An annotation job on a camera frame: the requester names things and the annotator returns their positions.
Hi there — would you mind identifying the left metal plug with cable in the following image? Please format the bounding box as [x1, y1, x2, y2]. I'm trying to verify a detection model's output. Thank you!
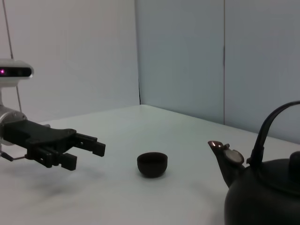
[0, 151, 28, 162]

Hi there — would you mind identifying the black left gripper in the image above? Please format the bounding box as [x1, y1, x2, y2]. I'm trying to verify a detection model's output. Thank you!
[2, 120, 106, 171]

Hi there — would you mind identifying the small dark teacup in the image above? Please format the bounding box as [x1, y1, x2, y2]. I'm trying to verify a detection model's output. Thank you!
[136, 151, 169, 179]

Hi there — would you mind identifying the black teapot with arched handle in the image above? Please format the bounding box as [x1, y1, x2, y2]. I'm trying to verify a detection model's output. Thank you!
[207, 100, 300, 225]

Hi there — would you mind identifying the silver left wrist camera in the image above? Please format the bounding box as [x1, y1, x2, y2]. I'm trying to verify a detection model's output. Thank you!
[0, 59, 35, 81]

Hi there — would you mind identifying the thin grey cable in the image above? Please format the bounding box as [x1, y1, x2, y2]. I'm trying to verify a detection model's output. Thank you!
[1, 0, 23, 113]

